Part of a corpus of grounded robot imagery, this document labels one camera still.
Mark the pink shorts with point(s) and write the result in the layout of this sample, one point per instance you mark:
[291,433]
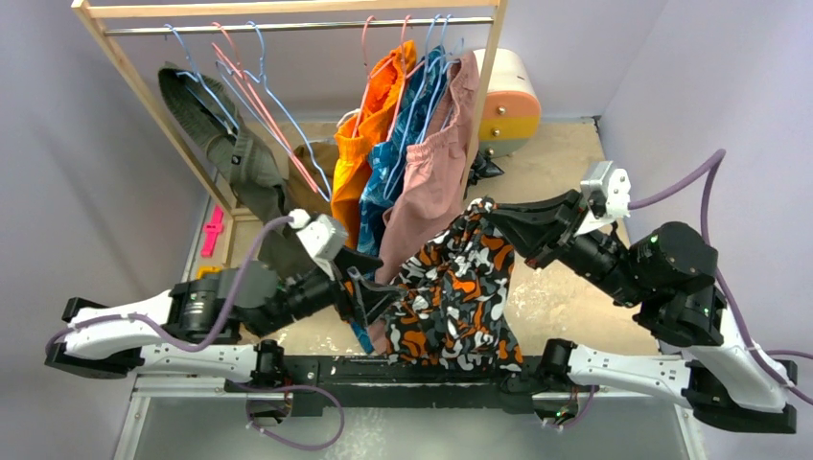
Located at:
[431,196]

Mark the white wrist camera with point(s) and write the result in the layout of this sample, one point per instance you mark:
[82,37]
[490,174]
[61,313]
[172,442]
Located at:
[605,190]
[321,236]

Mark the brown shorts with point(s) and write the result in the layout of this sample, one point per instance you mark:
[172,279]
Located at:
[319,160]

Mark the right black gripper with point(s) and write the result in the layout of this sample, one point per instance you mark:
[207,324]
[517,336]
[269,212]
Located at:
[553,230]

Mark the blue patterned shorts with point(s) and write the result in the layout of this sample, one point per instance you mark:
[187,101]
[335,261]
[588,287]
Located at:
[372,206]

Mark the olive green shorts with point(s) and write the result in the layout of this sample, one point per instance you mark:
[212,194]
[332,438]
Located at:
[245,161]

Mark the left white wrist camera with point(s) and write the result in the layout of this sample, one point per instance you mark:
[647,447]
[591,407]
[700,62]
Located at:
[321,236]

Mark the yellow plastic bin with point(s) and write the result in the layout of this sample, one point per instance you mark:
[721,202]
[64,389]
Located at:
[207,270]

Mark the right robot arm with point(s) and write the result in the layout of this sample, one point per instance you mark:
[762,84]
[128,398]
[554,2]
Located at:
[668,282]

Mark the blue wire hanger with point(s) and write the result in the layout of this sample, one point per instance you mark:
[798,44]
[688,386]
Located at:
[232,88]
[227,120]

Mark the white orange yellow drawer cabinet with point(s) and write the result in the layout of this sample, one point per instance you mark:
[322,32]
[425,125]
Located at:
[512,111]

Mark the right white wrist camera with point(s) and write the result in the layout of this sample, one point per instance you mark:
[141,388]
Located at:
[605,190]

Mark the camouflage orange black shorts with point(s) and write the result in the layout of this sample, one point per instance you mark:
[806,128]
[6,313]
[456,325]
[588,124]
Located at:
[457,287]

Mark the pink hanger holding orange shorts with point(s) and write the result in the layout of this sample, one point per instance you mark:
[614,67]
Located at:
[368,82]

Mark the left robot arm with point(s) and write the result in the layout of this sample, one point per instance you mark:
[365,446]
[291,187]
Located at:
[217,325]

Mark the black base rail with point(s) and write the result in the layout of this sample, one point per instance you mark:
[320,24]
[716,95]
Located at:
[371,382]

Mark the wooden clothes rack frame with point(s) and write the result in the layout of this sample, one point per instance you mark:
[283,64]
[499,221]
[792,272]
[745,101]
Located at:
[93,19]

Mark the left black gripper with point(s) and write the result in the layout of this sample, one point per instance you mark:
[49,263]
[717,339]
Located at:
[350,267]

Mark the blue hanger holding pink shorts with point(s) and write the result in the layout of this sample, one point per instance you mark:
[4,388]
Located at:
[446,61]

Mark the pink plastic tool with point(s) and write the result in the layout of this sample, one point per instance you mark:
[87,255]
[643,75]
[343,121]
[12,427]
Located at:
[211,231]

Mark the pink wire hanger left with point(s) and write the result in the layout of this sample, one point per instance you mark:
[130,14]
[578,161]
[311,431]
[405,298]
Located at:
[247,85]

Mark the metal hanging rod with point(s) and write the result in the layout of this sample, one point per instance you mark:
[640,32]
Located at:
[290,27]

